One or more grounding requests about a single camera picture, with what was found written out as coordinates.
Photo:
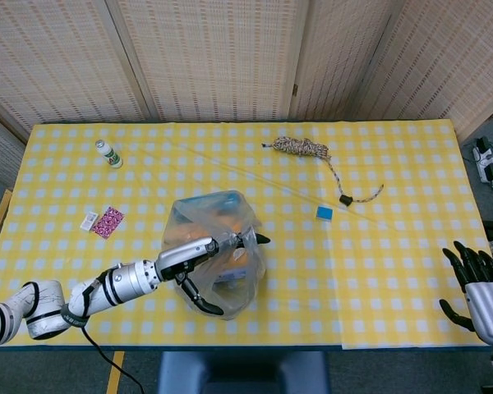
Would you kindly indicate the orange plush toy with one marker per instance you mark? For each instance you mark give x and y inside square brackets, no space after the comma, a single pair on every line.
[230,230]

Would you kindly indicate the small white card box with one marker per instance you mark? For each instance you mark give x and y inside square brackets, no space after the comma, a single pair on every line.
[88,220]

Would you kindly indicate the white small drink bottle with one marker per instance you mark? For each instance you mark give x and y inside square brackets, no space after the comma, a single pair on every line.
[109,154]

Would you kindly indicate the white package with label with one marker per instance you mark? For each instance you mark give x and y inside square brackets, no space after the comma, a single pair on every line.
[230,279]

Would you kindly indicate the blue white eraser block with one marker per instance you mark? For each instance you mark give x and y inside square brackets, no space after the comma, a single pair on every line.
[324,213]

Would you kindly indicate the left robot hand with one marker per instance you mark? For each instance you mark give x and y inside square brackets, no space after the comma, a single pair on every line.
[189,262]

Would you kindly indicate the clear plastic bag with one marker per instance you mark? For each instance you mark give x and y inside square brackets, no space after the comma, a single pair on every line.
[226,246]

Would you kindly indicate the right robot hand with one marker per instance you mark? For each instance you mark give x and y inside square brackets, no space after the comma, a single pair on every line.
[482,305]

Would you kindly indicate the yellow white checkered tablecloth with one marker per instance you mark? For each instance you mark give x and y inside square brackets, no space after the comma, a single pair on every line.
[353,271]

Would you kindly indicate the folding woven screen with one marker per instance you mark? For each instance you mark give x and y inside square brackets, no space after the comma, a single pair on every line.
[230,57]

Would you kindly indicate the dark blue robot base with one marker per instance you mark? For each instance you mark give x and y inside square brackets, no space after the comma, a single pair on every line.
[242,371]

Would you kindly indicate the white power strip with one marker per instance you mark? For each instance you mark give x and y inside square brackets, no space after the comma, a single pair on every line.
[485,162]

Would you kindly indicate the pink patterned packet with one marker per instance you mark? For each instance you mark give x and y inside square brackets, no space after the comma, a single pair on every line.
[107,221]

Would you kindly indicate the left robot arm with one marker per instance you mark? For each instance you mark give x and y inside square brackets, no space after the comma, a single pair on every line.
[65,297]

